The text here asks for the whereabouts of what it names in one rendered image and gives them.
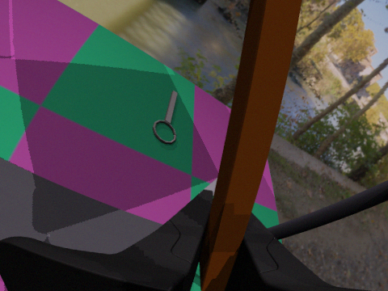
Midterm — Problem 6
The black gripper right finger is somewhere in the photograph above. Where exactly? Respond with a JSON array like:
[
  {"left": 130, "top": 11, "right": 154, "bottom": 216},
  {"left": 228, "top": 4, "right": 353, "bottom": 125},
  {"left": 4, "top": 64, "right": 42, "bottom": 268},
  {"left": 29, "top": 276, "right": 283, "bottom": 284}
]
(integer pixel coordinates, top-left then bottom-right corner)
[{"left": 226, "top": 213, "right": 368, "bottom": 291}]

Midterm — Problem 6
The grey loop with orange handle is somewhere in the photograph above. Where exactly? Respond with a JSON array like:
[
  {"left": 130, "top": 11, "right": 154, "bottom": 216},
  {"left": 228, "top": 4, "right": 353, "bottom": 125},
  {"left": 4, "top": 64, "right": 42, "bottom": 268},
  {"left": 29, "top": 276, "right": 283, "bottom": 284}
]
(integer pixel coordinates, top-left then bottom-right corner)
[{"left": 200, "top": 0, "right": 302, "bottom": 291}]

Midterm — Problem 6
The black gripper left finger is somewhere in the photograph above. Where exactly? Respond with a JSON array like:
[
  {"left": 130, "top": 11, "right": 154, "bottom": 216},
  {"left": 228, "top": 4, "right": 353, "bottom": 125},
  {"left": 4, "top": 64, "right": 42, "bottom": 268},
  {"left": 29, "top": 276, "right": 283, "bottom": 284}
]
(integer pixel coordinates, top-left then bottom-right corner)
[{"left": 0, "top": 190, "right": 213, "bottom": 291}]

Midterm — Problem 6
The white flat bar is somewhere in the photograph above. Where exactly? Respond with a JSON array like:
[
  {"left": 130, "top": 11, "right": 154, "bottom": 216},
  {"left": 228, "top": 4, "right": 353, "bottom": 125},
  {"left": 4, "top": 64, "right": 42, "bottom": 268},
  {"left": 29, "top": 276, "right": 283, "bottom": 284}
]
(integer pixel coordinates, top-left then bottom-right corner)
[{"left": 205, "top": 178, "right": 217, "bottom": 194}]

